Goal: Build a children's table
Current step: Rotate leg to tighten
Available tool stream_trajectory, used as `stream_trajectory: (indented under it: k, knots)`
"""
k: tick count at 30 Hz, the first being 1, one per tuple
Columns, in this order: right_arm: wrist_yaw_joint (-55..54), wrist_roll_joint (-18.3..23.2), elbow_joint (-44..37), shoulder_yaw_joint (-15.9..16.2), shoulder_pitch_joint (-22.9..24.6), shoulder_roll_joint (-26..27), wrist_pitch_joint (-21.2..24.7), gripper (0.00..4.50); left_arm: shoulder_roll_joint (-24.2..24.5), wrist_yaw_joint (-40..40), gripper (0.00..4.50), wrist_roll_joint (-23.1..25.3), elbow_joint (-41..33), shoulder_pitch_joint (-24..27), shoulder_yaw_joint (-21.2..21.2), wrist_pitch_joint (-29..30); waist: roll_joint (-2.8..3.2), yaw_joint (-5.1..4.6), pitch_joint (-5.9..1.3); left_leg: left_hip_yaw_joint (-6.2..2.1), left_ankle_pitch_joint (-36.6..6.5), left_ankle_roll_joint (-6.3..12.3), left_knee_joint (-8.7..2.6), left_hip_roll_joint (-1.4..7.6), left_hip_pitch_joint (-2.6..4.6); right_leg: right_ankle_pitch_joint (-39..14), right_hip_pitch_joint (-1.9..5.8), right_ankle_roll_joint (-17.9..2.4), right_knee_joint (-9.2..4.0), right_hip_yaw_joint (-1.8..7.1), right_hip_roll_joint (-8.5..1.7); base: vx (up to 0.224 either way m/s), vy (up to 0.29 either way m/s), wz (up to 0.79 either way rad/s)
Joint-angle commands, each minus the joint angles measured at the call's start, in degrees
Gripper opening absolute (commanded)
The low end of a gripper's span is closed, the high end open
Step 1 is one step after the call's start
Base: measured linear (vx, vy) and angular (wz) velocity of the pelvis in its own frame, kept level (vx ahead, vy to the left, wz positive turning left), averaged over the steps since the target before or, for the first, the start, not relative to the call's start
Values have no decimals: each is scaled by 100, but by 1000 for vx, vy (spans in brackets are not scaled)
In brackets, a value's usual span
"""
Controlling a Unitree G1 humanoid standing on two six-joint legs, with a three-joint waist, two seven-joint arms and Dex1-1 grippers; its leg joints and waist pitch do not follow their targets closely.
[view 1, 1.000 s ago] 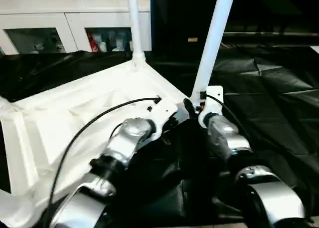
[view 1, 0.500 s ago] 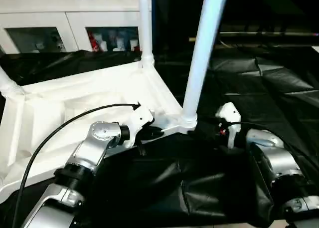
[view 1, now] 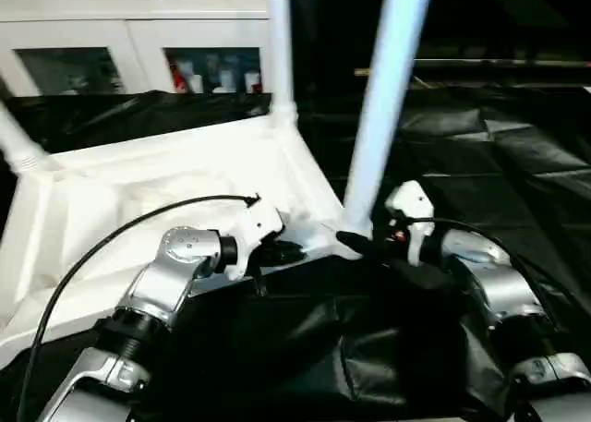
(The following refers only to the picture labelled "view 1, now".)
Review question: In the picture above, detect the white plastic table leg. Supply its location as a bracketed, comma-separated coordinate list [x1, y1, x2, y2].
[0, 101, 50, 174]
[267, 0, 296, 127]
[341, 0, 435, 238]

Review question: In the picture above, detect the white plastic table top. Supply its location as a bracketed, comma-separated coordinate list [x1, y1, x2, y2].
[0, 116, 366, 354]

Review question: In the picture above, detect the red bottle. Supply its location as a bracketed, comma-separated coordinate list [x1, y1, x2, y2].
[169, 56, 188, 93]

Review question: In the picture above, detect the white sideboard cabinet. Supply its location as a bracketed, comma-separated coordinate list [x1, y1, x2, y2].
[0, 0, 273, 95]

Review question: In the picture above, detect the dark metal rail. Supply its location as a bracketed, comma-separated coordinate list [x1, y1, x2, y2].
[415, 57, 591, 68]

